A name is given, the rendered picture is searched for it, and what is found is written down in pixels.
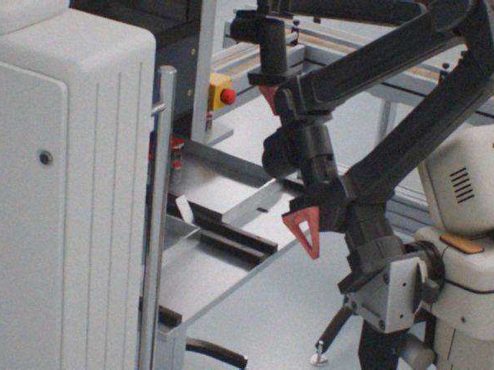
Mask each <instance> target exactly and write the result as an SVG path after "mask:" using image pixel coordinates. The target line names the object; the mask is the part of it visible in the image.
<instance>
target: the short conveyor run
mask: <svg viewBox="0 0 494 370"><path fill-rule="evenodd" d="M297 36H298V34H297V33H296V32H293V34H291V35H289V36H286V49H287V67H288V68H295V69H302V68H303V60H305V53H306V46H305V45H293V44H288V42H290V41H293V40H295V39H297ZM259 48H260V46H259V45H254V44H248V43H243V42H238V41H236V42H235V45H233V46H231V47H230V48H229V49H227V50H223V51H221V52H219V53H216V54H214V55H213V56H212V58H211V71H214V72H216V73H219V74H224V75H227V77H230V78H232V81H231V88H232V89H234V91H235V92H236V93H237V97H236V98H235V101H234V103H233V105H231V106H226V107H223V108H221V109H219V110H217V111H211V112H209V113H211V114H212V115H213V117H212V121H214V120H216V119H218V118H220V116H222V115H225V114H226V113H228V112H230V111H233V110H235V109H236V108H239V107H242V106H243V105H244V104H245V103H247V102H249V101H252V100H254V99H255V98H257V97H260V96H261V95H262V94H261V92H260V91H259V85H251V84H249V83H248V79H247V72H248V71H250V70H252V69H255V68H257V67H259V66H260V58H259Z"/></svg>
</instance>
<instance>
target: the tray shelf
mask: <svg viewBox="0 0 494 370"><path fill-rule="evenodd" d="M302 194H305V193H302V192H299V191H296V190H294V189H291V188H288V187H286V186H284V185H283V188H282V189H280V190H279V191H277V192H275V193H274V194H272V195H271V196H269V197H267V198H266V199H264V201H262V202H260V203H259V204H258V205H256V206H254V207H253V208H251V209H249V210H247V211H246V212H245V213H243V215H242V216H240V217H238V218H236V219H234V220H233V221H232V222H230V223H229V224H230V225H233V226H236V228H239V229H242V230H245V231H248V232H249V233H253V234H255V235H258V236H261V237H263V238H266V239H269V240H272V241H273V242H274V243H278V244H279V246H278V252H276V253H274V254H271V253H269V252H267V251H264V250H262V249H258V248H255V247H254V246H251V245H248V244H245V243H242V242H240V240H236V239H233V238H231V237H229V236H227V235H224V236H226V237H228V238H231V239H233V240H236V243H237V244H241V245H243V246H245V247H247V248H250V249H254V250H256V251H259V252H260V253H263V254H264V261H263V262H262V263H261V264H260V265H258V264H256V263H252V262H249V261H247V260H245V259H242V258H239V257H236V256H234V255H233V254H230V253H228V252H226V251H224V250H220V249H218V248H215V247H213V246H210V245H208V244H204V243H202V242H200V244H198V245H195V246H194V247H192V248H191V249H190V250H188V251H187V252H185V253H184V254H181V256H179V257H178V258H176V259H175V260H174V261H172V262H171V263H168V264H166V265H165V266H163V267H162V273H161V285H160V296H159V304H160V305H161V306H164V307H167V308H169V309H171V310H173V311H175V312H177V313H179V314H180V315H182V323H181V324H180V326H178V327H177V328H176V327H174V326H172V325H171V324H168V323H166V322H164V321H162V320H159V319H158V330H157V340H158V341H160V342H163V343H165V344H166V343H168V342H170V341H171V340H172V339H173V338H174V337H175V336H176V335H178V334H179V333H181V332H183V331H184V330H185V329H186V328H188V327H189V326H190V325H192V323H193V322H194V321H197V320H198V319H200V318H201V317H202V316H204V315H205V314H206V313H207V312H208V311H209V310H211V309H212V308H213V307H215V306H216V305H218V304H219V303H220V302H222V301H224V300H225V299H226V298H227V297H228V296H229V295H230V294H231V293H233V292H234V291H237V290H238V289H239V288H241V287H242V286H243V285H245V284H246V282H248V281H249V280H250V279H252V278H253V277H255V276H256V275H257V274H259V273H260V272H261V271H263V270H265V268H266V267H267V266H269V265H270V264H271V263H273V262H274V261H275V260H276V259H279V258H280V257H282V256H283V254H285V253H286V252H287V251H288V250H289V249H291V248H293V247H294V246H295V245H297V244H298V243H300V242H299V240H298V239H297V238H296V237H295V236H294V234H293V233H292V232H291V231H289V230H288V229H287V228H286V226H285V225H284V224H283V220H282V217H281V215H282V214H283V213H284V212H287V211H289V208H288V205H289V204H288V201H291V199H293V198H295V197H298V196H300V195H302ZM258 207H261V208H264V209H266V210H269V211H270V212H269V213H264V212H261V211H257V210H255V209H257V208H258ZM201 226H202V225H201ZM299 226H300V228H301V230H302V233H303V234H305V236H306V237H307V236H308V235H309V234H310V231H309V226H308V223H307V221H305V222H302V223H300V224H299ZM202 228H204V226H202ZM204 229H207V228H204ZM207 230H208V229H207ZM211 231H213V232H215V231H214V230H211ZM216 233H217V234H219V235H223V234H220V233H218V232H216Z"/></svg>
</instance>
